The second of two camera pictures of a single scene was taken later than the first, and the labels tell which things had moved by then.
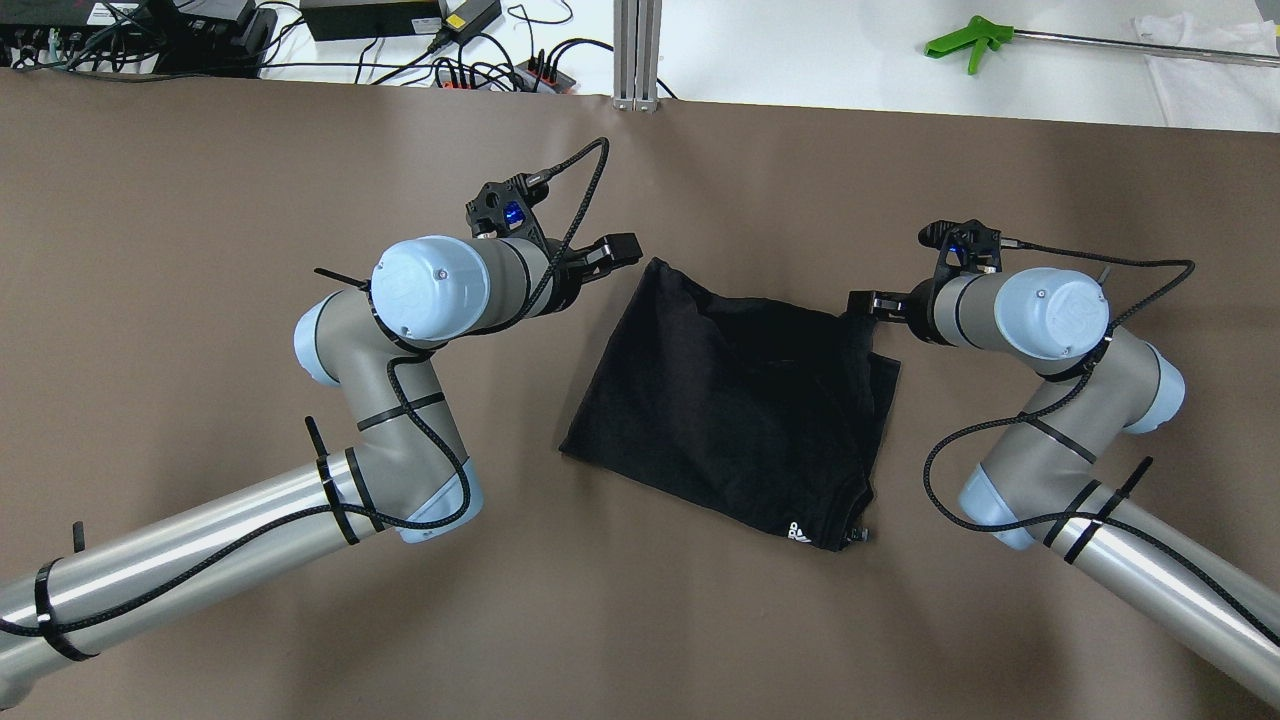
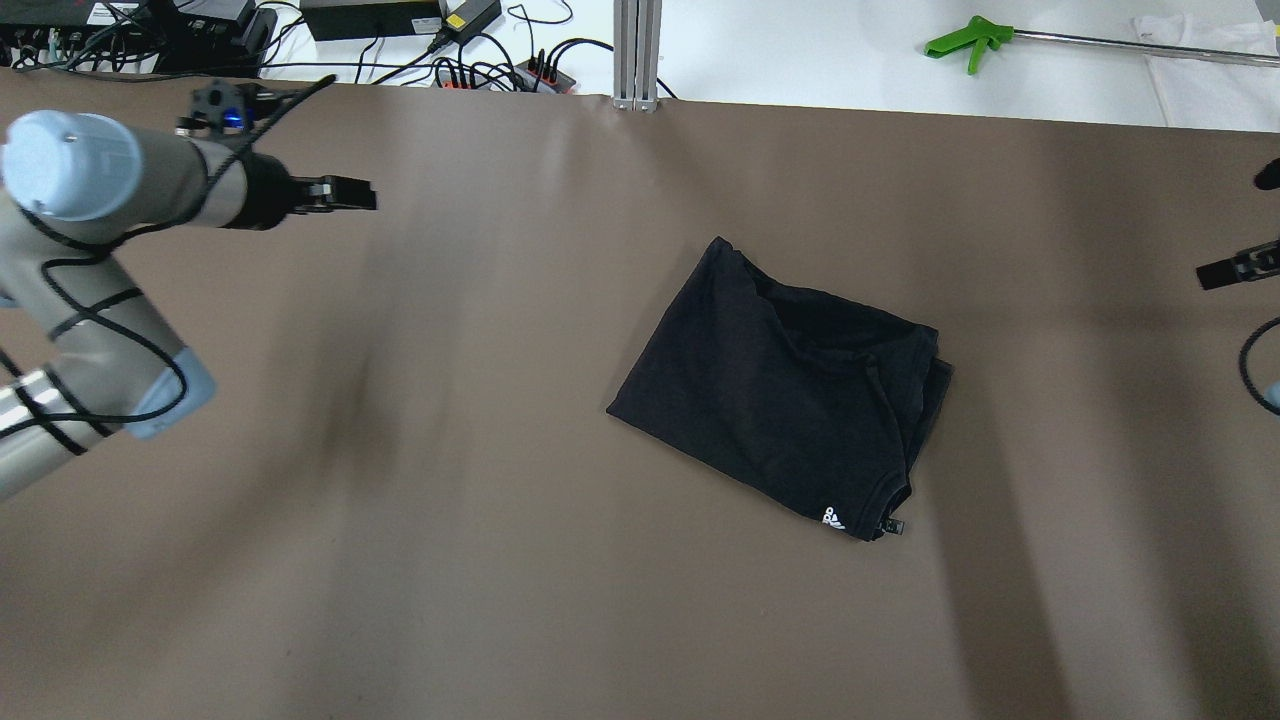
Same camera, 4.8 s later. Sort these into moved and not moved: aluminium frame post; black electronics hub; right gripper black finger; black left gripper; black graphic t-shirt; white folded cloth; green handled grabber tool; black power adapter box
Moved: black left gripper; black graphic t-shirt; right gripper black finger
Not moved: black power adapter box; aluminium frame post; black electronics hub; white folded cloth; green handled grabber tool
